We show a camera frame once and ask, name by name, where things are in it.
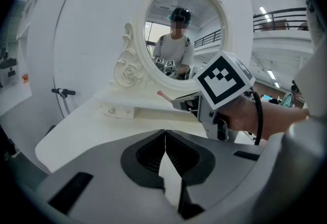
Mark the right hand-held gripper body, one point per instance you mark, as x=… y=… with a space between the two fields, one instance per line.
x=219 y=77

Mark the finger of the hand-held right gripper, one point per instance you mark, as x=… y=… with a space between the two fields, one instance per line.
x=178 y=103

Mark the white drawer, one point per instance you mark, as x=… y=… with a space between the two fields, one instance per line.
x=116 y=109

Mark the white vanity table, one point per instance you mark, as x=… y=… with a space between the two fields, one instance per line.
x=76 y=136

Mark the white ornate oval mirror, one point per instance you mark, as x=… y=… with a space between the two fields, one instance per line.
x=132 y=69

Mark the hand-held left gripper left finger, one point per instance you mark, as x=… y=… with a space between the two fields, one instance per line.
x=102 y=166

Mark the person's right forearm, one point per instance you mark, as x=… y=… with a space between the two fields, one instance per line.
x=276 y=118

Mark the pink-tipped makeup brush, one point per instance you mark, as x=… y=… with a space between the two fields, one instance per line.
x=163 y=95

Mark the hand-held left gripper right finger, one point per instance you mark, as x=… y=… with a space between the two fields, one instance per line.
x=224 y=166

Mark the ceiling strip light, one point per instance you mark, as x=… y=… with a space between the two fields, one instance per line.
x=264 y=14
x=272 y=77

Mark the orange wall sign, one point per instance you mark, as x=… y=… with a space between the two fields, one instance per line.
x=24 y=78

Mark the black balcony railing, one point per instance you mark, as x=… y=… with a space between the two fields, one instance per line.
x=278 y=17

